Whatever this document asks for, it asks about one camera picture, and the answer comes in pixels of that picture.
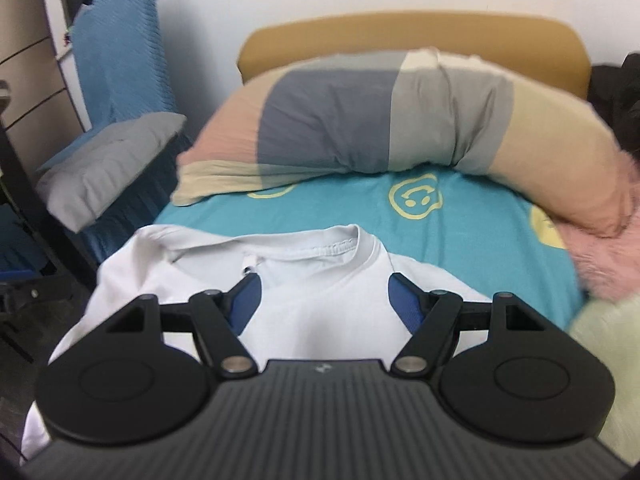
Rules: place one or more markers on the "mustard yellow headboard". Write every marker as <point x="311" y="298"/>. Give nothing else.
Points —
<point x="539" y="48"/>

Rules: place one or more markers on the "teal smiley bed sheet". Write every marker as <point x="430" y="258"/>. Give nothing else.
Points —
<point x="488" y="236"/>

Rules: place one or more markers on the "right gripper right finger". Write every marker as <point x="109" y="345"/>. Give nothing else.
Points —
<point x="432" y="320"/>

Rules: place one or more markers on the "black garment by wall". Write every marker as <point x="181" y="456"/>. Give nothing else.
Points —
<point x="614" y="92"/>

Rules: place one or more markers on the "green dinosaur fleece blanket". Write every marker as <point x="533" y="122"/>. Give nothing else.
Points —
<point x="611" y="332"/>

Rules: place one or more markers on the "colour block pillow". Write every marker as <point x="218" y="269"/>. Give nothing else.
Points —
<point x="393" y="110"/>

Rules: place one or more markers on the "pink fuzzy blanket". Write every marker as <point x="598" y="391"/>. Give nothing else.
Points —
<point x="608" y="267"/>

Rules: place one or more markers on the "grey seat cushion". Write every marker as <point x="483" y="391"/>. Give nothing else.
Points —
<point x="79" y="189"/>

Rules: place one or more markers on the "white t-shirt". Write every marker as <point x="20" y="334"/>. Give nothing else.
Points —
<point x="324" y="297"/>

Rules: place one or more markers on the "blue covered chair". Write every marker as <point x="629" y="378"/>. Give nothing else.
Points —
<point x="123" y="75"/>

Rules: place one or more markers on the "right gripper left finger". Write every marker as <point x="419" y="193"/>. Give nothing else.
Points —
<point x="218" y="318"/>

